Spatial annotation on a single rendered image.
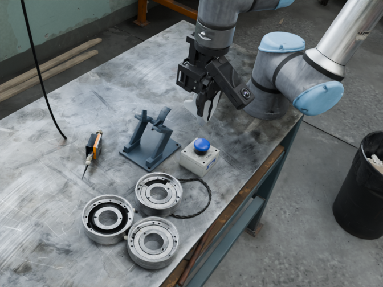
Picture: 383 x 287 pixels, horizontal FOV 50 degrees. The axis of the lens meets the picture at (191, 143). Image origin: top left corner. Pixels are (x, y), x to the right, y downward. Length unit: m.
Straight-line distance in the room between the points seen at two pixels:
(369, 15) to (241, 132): 0.43
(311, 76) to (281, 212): 1.12
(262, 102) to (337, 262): 1.02
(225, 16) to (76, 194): 0.50
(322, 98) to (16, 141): 0.76
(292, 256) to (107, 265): 1.21
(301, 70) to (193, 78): 0.32
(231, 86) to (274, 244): 1.22
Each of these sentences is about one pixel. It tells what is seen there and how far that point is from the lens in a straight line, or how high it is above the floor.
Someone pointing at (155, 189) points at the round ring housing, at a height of 0.82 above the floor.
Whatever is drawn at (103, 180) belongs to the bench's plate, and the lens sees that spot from 0.98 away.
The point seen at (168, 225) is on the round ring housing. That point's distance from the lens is 0.87.
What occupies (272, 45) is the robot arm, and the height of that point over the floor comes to 1.02.
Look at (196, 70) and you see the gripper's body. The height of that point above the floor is 1.08.
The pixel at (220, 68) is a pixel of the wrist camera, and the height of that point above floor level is 1.10.
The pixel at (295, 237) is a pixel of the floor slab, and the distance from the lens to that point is 2.00.
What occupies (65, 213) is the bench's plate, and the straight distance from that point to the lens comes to 0.93.
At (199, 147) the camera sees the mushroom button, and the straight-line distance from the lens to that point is 0.97.
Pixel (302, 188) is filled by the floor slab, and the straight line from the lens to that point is 2.20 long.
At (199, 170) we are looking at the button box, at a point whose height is 0.82.
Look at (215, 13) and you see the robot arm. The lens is 0.76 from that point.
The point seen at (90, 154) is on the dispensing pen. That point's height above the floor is 0.83.
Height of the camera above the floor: 1.54
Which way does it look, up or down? 43 degrees down
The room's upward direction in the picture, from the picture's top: 10 degrees clockwise
